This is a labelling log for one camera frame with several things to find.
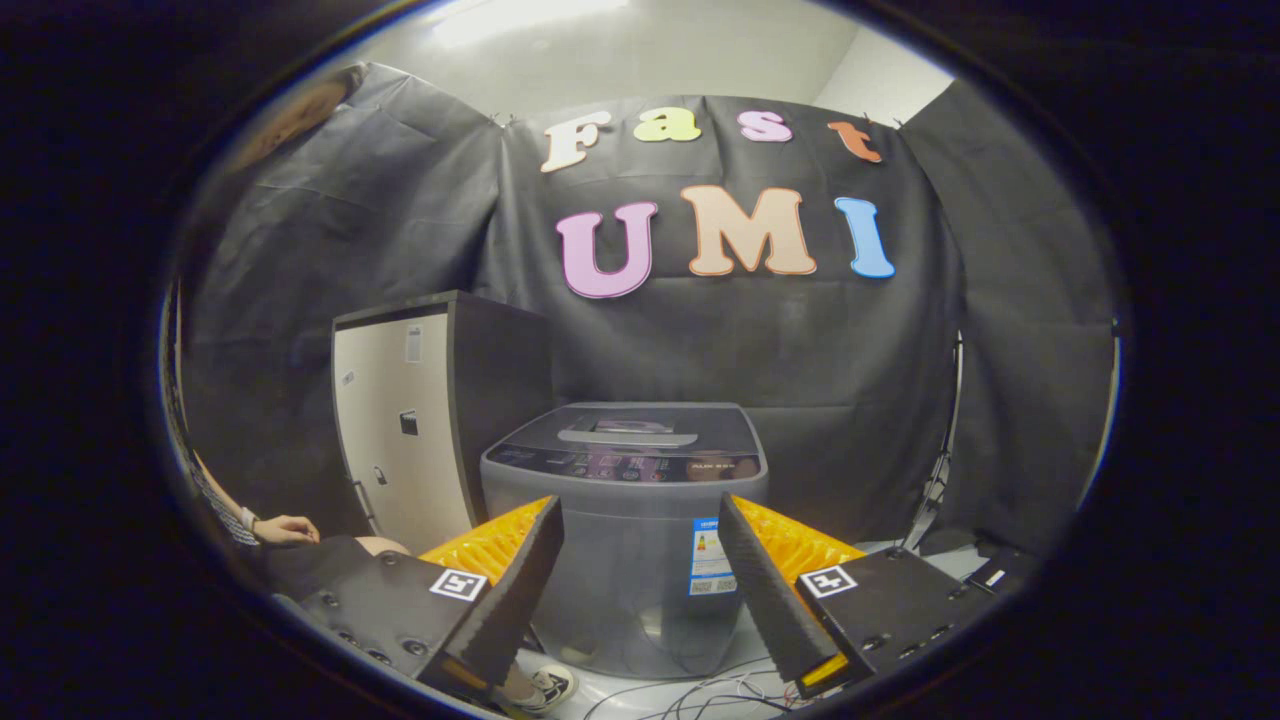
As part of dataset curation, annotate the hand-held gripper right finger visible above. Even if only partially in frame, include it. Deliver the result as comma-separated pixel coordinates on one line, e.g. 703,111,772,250
717,493,1003,701

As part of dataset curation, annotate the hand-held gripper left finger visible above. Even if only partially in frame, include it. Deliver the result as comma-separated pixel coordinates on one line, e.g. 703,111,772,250
275,495,566,703

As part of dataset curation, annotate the grey washing machine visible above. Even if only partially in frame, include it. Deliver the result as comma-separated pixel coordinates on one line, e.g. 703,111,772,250
480,402,771,681

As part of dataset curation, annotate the dark washing machine lid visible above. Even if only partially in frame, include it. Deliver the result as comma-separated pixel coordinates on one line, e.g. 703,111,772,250
497,402,761,453

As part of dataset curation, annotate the person's black and white shoe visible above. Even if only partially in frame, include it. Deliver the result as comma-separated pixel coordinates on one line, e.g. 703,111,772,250
505,665,581,717

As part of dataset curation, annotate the beige and black cabinet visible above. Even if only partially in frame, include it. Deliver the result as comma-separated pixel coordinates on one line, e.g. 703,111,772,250
330,290,553,556

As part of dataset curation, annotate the black box on floor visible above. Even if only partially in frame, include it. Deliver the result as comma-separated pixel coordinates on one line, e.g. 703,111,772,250
965,545,1043,598

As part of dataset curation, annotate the black backdrop cloth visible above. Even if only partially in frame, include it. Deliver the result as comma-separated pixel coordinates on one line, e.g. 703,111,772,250
175,62,1116,561

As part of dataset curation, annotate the bundle of floor cables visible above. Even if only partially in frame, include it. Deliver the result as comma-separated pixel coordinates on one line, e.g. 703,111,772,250
585,655,801,720

